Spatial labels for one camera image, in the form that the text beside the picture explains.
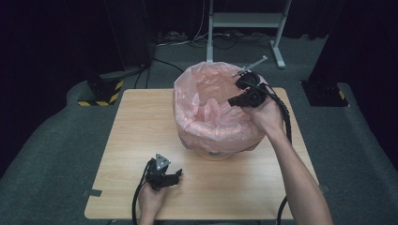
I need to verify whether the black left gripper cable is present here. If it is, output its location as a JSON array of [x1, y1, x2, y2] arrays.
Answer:
[[130, 158, 157, 225]]

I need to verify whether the person's right hand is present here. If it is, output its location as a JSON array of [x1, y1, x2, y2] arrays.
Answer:
[[241, 97, 286, 139]]

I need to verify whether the grey metal stand frame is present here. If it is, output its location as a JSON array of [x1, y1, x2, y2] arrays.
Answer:
[[205, 0, 294, 70]]

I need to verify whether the pink plastic bag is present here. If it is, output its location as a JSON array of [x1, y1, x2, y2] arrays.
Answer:
[[172, 61, 270, 155]]

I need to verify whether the person's left hand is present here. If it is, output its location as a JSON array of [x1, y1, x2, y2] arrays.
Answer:
[[137, 182, 169, 218]]

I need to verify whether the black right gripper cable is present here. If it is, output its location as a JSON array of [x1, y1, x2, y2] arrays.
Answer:
[[242, 79, 293, 225]]

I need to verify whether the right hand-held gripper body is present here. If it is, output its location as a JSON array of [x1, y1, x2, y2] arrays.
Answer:
[[231, 54, 269, 109]]

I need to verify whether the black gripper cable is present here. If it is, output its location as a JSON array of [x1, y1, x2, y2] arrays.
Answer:
[[130, 158, 157, 225], [242, 79, 293, 225]]

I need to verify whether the black floor cable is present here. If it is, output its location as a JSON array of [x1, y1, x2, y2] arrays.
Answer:
[[133, 57, 188, 90]]

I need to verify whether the bundle of floor cables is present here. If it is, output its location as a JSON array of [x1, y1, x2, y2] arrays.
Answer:
[[155, 28, 274, 52]]

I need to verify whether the black yellow striped stand base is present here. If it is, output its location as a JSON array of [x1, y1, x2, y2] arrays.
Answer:
[[77, 79, 125, 108]]

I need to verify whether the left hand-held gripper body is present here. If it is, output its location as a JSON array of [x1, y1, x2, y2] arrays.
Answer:
[[145, 153, 180, 192]]

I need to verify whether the black stand base yellow mark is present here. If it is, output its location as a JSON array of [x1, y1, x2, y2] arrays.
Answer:
[[300, 80, 350, 108]]

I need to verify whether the orange plastic mesh basket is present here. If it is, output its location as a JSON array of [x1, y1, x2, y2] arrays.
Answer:
[[194, 148, 235, 162]]

